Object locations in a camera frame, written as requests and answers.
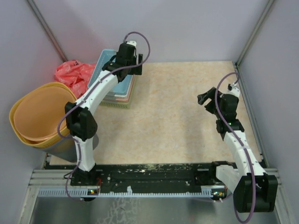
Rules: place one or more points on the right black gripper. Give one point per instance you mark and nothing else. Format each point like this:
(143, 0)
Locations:
(202, 98)

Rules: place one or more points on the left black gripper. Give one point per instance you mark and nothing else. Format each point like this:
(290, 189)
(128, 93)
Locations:
(137, 70)

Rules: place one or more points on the blue perforated plastic basket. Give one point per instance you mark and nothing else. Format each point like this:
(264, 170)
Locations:
(104, 58)

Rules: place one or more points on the pink perforated plastic basket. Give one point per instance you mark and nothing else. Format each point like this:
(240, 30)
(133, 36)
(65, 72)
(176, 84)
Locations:
(124, 99)

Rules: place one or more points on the white perforated plastic basket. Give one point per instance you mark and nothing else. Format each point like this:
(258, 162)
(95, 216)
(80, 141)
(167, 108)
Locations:
(122, 90)

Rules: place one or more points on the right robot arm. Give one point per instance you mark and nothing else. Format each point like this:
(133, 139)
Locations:
(249, 183)

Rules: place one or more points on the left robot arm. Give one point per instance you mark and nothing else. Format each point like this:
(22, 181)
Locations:
(80, 114)

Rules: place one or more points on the green perforated plastic basket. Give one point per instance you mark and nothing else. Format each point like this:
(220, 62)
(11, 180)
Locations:
(117, 105)

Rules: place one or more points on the red plastic bag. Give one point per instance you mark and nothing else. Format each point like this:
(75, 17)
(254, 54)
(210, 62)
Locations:
(75, 75)

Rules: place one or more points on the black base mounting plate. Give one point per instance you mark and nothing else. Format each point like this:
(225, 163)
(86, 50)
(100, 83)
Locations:
(152, 178)

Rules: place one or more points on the grey plastic bin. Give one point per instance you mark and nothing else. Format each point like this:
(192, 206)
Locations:
(67, 148)

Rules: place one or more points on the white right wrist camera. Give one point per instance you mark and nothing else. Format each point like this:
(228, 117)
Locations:
(233, 90)

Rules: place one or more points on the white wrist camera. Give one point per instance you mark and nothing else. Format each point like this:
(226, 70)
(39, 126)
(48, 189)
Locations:
(233, 90)
(131, 45)

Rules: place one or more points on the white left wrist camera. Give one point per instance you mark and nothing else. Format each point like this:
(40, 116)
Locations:
(131, 45)

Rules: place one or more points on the white slotted cable duct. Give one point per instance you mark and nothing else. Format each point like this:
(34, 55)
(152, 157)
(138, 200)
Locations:
(206, 193)

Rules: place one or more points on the aluminium frame rail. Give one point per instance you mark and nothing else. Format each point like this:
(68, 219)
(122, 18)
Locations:
(48, 178)

